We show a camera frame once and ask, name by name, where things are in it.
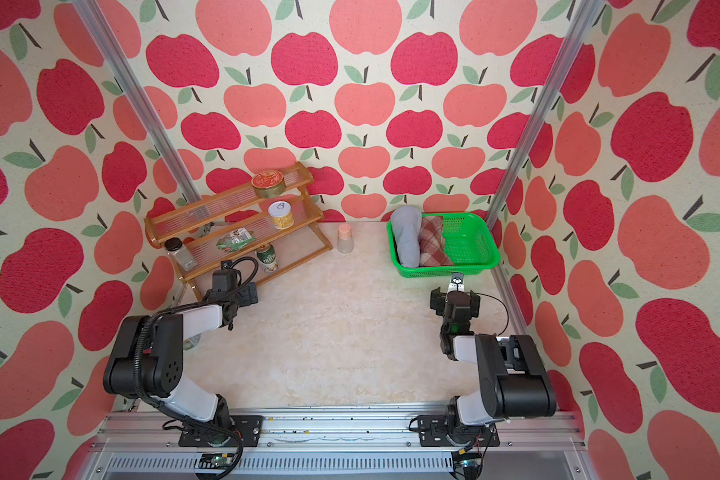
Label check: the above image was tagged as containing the aluminium corner post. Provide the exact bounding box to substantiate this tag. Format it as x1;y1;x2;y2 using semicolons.
72;0;201;203
485;0;601;232

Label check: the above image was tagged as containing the light denim skirt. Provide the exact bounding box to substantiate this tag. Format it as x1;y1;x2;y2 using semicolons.
389;205;422;268

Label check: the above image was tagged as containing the green snack packet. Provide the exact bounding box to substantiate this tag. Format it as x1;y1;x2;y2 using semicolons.
216;228;255;252

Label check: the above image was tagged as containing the black-cap spice jar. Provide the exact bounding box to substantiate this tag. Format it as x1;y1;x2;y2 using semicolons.
164;237;197;272

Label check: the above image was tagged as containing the red-lid tin can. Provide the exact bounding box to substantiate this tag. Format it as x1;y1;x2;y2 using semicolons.
251;170;286;199

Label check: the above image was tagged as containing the red plaid skirt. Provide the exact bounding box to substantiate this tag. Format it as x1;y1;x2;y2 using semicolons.
418;216;453;268

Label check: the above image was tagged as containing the left aluminium corner post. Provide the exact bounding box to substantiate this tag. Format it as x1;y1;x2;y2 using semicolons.
72;0;201;203

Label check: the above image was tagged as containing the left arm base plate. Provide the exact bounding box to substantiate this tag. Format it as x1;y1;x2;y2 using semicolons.
178;415;264;449

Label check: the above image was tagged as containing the right aluminium corner post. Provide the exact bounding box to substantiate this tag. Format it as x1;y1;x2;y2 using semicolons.
485;0;601;232

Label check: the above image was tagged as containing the wooden two-tier shelf rack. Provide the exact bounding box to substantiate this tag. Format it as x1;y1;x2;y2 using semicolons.
144;162;333;300

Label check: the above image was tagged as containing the white small cup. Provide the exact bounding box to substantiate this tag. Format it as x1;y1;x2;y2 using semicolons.
183;334;201;350

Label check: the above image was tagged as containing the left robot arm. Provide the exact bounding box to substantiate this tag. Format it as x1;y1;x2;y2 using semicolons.
103;261;258;433

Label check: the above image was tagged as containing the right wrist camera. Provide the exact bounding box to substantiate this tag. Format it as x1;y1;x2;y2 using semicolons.
448;272;465;292

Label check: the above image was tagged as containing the green plastic basket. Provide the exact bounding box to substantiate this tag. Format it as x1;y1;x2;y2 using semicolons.
386;212;501;278

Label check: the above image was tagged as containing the pink-cap clear bottle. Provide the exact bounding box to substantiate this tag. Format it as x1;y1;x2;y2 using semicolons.
337;223;354;254

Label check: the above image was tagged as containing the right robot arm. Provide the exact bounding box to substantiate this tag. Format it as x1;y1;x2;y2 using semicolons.
430;288;557;446

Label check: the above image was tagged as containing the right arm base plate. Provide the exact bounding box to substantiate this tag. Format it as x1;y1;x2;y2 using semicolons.
408;415;500;449

